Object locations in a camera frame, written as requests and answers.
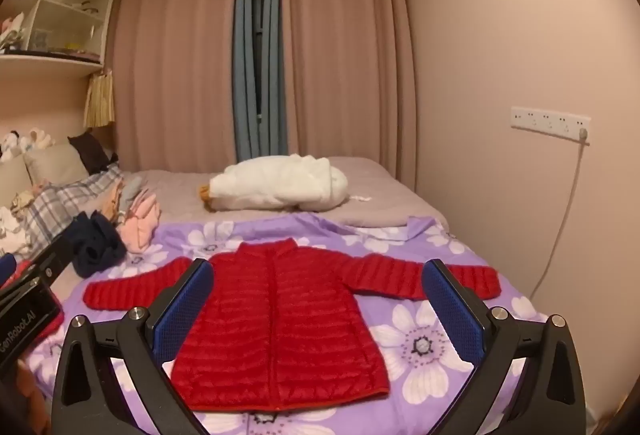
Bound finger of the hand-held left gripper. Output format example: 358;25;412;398
0;253;17;289
0;232;72;300

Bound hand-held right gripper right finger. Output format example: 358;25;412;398
421;258;587;435

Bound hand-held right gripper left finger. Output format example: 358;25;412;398
50;257;216;435

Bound red down jacket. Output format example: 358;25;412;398
82;237;502;412

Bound person's left forearm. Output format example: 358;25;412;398
17;360;51;421

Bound white clothing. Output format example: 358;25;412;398
0;205;32;257

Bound navy clothing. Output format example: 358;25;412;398
65;211;127;279

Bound purple floral bed sheet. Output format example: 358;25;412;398
22;214;551;435

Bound tan folded clothing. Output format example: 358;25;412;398
102;180;126;226

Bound beige headboard cushion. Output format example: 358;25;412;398
0;142;92;210

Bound pink folded clothing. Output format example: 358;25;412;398
117;192;162;252

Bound grey-blue folded clothing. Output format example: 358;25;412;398
122;175;151;210

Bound dark brown pillow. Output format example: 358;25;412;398
67;130;119;176

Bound white plush toys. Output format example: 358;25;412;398
0;127;56;163

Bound grey bed blanket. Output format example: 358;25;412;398
50;156;451;306

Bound white puffy jacket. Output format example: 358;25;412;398
198;155;349;213

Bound pink curtain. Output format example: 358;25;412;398
282;0;418;188
112;0;238;173

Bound blue curtain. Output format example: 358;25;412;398
231;0;258;160
260;0;292;156

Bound dark window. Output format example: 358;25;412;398
251;0;269;156

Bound white wall socket strip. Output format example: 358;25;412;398
510;106;592;136

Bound white power cable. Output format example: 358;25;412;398
527;129;590;301

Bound white wall shelf cabinet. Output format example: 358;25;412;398
0;0;118;70

